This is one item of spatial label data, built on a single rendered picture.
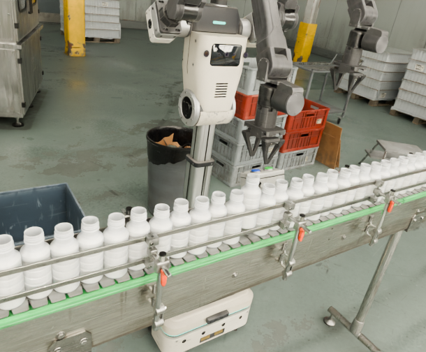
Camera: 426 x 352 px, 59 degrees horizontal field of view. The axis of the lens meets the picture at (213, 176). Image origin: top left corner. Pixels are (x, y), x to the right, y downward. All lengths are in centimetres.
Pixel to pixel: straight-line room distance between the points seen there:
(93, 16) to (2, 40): 603
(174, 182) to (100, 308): 187
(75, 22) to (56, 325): 776
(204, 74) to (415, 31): 1089
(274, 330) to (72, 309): 154
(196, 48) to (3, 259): 104
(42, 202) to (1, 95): 314
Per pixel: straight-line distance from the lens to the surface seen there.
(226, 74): 161
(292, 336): 233
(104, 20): 1042
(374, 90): 802
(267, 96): 98
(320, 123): 427
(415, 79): 751
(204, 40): 153
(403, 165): 167
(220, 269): 113
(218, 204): 103
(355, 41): 140
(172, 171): 272
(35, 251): 88
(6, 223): 154
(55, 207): 154
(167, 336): 196
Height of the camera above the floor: 167
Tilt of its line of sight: 27 degrees down
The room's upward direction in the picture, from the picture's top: 9 degrees clockwise
